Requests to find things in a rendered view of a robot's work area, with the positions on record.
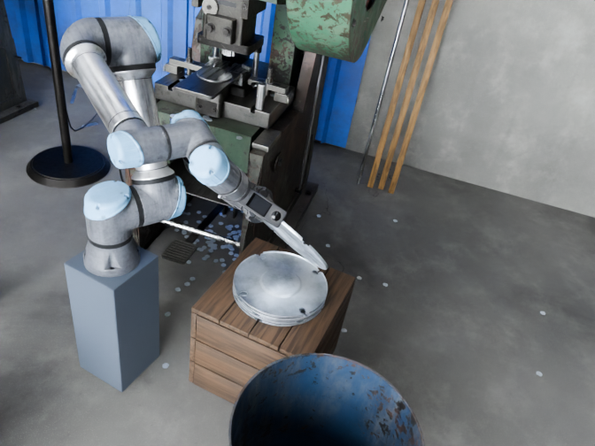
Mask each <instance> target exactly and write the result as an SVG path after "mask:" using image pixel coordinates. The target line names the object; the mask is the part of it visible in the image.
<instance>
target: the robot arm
mask: <svg viewBox="0 0 595 446"><path fill-rule="evenodd" d="M161 52H162V49H161V43H160V40H159V37H158V32H157V30H156V28H155V27H154V26H153V25H152V23H151V22H150V21H149V20H148V19H146V18H145V17H141V16H131V15H127V16H124V17H96V18H94V17H90V18H83V19H79V20H77V21H75V22H74V23H73V24H72V25H71V26H70V27H69V28H68V29H67V30H66V31H65V33H64V35H63V37H62V39H61V43H60V57H61V60H62V62H63V65H64V66H65V68H66V70H67V71H68V72H69V73H70V75H72V76H73V77H74V78H76V79H77V80H78V81H79V83H80V84H81V86H82V88H83V89H84V91H85V93H86V94H87V96H88V98H89V100H90V102H91V103H92V104H93V106H94V108H95V109H96V111H97V113H98V115H99V117H100V118H101V120H102V121H103V122H104V125H105V126H106V128H107V130H108V131H109V133H110V134H109V136H108V138H107V149H108V152H109V155H110V157H111V161H112V162H113V164H114V165H115V166H116V167H118V168H119V169H125V168H133V167H135V173H134V174H133V175H132V177H131V180H132V184H133V185H131V186H128V185H127V184H126V183H124V182H121V181H116V182H115V181H104V182H101V183H98V184H97V185H95V186H94V187H92V188H91V189H90V190H89V191H88V193H87V194H86V195H85V197H84V214H85V218H86V226H87V234H88V241H87V244H86V248H85V250H84V253H83V262H84V265H85V267H86V269H87V270H88V271H89V272H91V273H93V274H94V275H97V276H101V277H118V276H121V275H124V274H127V273H130V272H131V271H133V270H134V269H135V268H136V267H137V266H138V264H139V262H140V250H139V247H138V246H137V243H136V241H135V238H134V236H133V229H134V228H138V227H144V226H147V225H150V224H154V223H158V222H160V221H164V220H165V221H167V220H170V219H172V218H176V217H178V216H180V215H182V213H183V211H184V209H185V206H186V200H187V197H186V189H185V186H184V185H183V181H182V179H181V178H180V177H179V176H176V175H174V170H172V169H171V168H170V167H168V165H167V160H172V159H177V158H185V157H186V158H187V159H188V160H189V169H190V171H191V172H192V174H193V175H194V176H195V177H196V178H197V180H198V181H200V182H201V183H203V184H205V185H206V186H207V187H208V188H210V189H211V190H213V191H214V192H216V193H217V194H218V198H219V199H222V200H224V201H225V202H227V203H228V204H230V205H231V206H233V207H235V208H237V209H239V210H241V211H243V213H245V214H246V216H245V218H246V219H247V220H249V221H250V222H252V223H260V222H262V221H266V222H267V223H269V224H270V225H272V226H274V227H279V226H280V225H281V223H282V222H283V220H284V219H285V217H286V215H287V214H288V213H287V212H286V211H285V210H284V209H282V208H281V207H279V206H278V205H276V204H274V198H273V193H272V191H271V190H269V189H267V188H266V187H261V186H258V187H256V184H254V183H252V182H250V181H249V179H248V178H247V176H246V174H245V173H244V172H243V171H242V170H241V169H240V168H239V167H238V166H236V165H235V164H234V163H233V162H232V161H231V160H230V159H229V158H228V156H227V154H226V153H225V151H224V150H223V149H222V147H221V146H220V144H219V143H218V141H217V140H216V138H215V136H214V135H213V133H212V131H211V130H210V128H209V126H208V124H207V123H206V122H205V120H204V119H203V118H202V117H201V116H200V114H199V113H198V112H196V111H193V110H185V111H182V112H181V113H177V114H175V115H174V116H173V118H172V119H171V121H170V124H166V125H160V122H159V116H158V107H157V103H156V97H155V92H154V87H153V82H152V75H153V74H154V73H155V71H156V70H157V68H156V63H158V61H159V60H160V59H161V56H162V54H161Z"/></svg>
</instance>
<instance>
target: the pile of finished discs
mask: <svg viewBox="0 0 595 446"><path fill-rule="evenodd" d="M318 271H319V269H318V266H317V265H314V264H313V263H311V262H310V261H309V260H307V259H306V258H303V257H301V256H299V255H296V254H293V253H289V252H285V251H265V252H263V253H261V254H260V256H259V254H258V255H256V254H254V255H252V256H250V257H248V258H246V259H245V260H244V261H243V262H242V263H241V264H240V265H239V266H238V267H237V268H236V271H235V274H234V279H233V295H234V299H235V300H236V303H237V304H238V306H239V307H240V308H241V309H242V310H243V311H244V312H245V313H246V314H247V315H249V316H250V317H252V318H253V319H255V320H257V319H260V322H262V323H265V324H268V325H272V326H278V327H291V326H296V325H300V324H304V323H306V322H307V321H309V320H311V319H313V318H315V317H316V316H317V315H318V314H319V313H320V312H321V309H322V308H323V306H324V304H325V301H326V298H327V293H328V283H327V280H326V278H325V276H324V274H323V273H321V272H319V273H318Z"/></svg>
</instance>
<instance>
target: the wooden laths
mask: <svg viewBox="0 0 595 446"><path fill-rule="evenodd" d="M452 1H453V0H446V1H445V4H444V9H443V12H442V15H441V18H440V21H439V24H438V27H437V32H436V35H435V39H434V42H433V44H432V48H431V51H430V53H429V59H428V62H427V65H426V68H425V71H424V74H423V77H422V80H421V85H420V88H419V91H418V95H417V97H416V100H415V104H414V107H413V112H412V115H411V118H410V120H409V124H408V127H407V130H406V135H405V138H404V141H403V144H402V147H401V151H400V153H399V156H398V162H397V164H396V167H395V171H394V174H393V176H392V180H391V183H390V188H389V191H388V193H391V194H394V191H395V187H396V185H397V182H398V176H399V174H400V171H401V168H402V165H403V162H404V159H405V156H406V151H407V148H408V145H409V142H410V139H411V136H412V133H413V128H414V125H415V122H416V119H417V116H418V113H419V110H420V107H421V102H422V99H423V96H424V93H425V90H426V87H427V85H428V81H429V76H430V74H431V70H432V67H433V65H434V62H435V58H436V55H437V51H438V47H439V44H440V42H441V39H442V35H443V32H444V28H445V24H446V21H447V19H448V16H449V12H450V9H451V7H452ZM408 3H409V0H405V2H404V6H403V10H402V13H401V17H400V20H399V23H398V30H397V32H396V36H395V40H394V43H393V46H392V50H391V54H390V59H389V63H388V66H387V70H386V73H385V76H384V80H383V84H382V89H381V93H380V96H379V100H378V103H377V106H376V110H375V115H374V119H373V123H372V126H371V129H370V133H369V137H368V140H367V146H366V149H365V153H364V157H363V159H362V163H361V167H360V170H359V176H358V179H357V184H360V180H361V177H362V174H363V170H364V167H365V163H366V160H367V154H368V151H369V147H370V144H371V141H372V137H373V134H374V131H375V124H376V121H377V118H378V114H379V111H380V108H381V104H382V100H383V95H384V91H385V89H386V85H387V81H388V79H389V75H390V69H391V66H392V62H393V58H394V56H395V52H396V48H397V45H398V39H399V36H400V33H401V29H402V26H403V22H404V19H405V15H406V10H407V6H408ZM425 3H426V0H419V3H418V5H417V9H416V12H415V15H414V19H413V24H412V27H411V31H410V35H409V37H408V41H407V44H406V49H405V53H404V56H403V59H402V63H401V66H400V69H399V73H398V78H397V81H396V85H395V88H394V91H393V95H392V98H391V101H390V107H389V110H388V113H387V117H386V120H385V123H384V127H383V130H382V136H381V139H380V142H379V145H378V149H377V152H376V155H375V161H374V164H373V168H372V171H371V174H370V177H369V181H368V184H367V186H368V187H370V188H373V186H374V183H375V177H376V174H377V171H378V167H379V165H380V161H381V158H382V154H383V149H384V146H385V143H386V140H387V136H388V133H389V130H390V124H391V122H392V118H393V115H394V111H395V109H396V105H397V102H398V97H399V93H400V90H401V87H402V84H403V80H404V77H405V74H406V68H407V65H408V62H409V58H410V56H411V52H412V49H413V44H414V40H415V37H416V34H417V31H418V27H419V25H420V21H421V15H422V13H423V9H424V6H425ZM438 4H439V0H432V3H431V6H430V9H429V15H428V17H427V21H426V24H425V27H424V30H423V34H422V37H421V42H420V45H419V49H418V51H417V55H416V58H415V61H414V64H413V70H412V73H411V76H410V79H409V82H408V85H407V89H406V94H405V97H404V101H403V103H402V106H401V110H400V113H399V116H398V122H397V125H396V128H395V131H394V135H393V137H392V140H391V144H390V149H389V152H388V156H387V158H386V162H385V165H384V168H383V171H382V177H381V179H380V183H379V186H378V188H379V189H382V190H383V189H384V186H385V182H386V180H387V176H388V173H389V170H390V165H391V162H392V159H393V156H394V152H395V149H396V147H397V143H398V138H399V135H400V132H401V128H402V126H403V123H404V119H405V116H406V111H407V108H408V105H409V102H410V99H411V95H412V93H413V87H414V84H415V81H416V78H417V75H418V72H419V69H420V66H421V61H422V57H423V54H424V51H425V48H426V45H427V42H428V39H429V33H430V30H431V28H432V24H433V21H434V18H435V15H436V12H437V7H438Z"/></svg>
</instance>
